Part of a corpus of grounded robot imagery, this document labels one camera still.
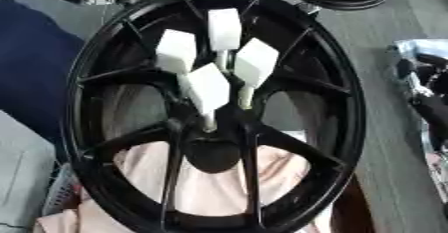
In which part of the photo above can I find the white plastic basket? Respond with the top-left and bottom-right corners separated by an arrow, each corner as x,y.
40,162 -> 84,217

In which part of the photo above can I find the pink fabric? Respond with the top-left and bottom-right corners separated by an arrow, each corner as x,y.
31,139 -> 336,233

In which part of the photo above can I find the black spoked wheel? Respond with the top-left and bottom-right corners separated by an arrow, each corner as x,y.
59,0 -> 368,233

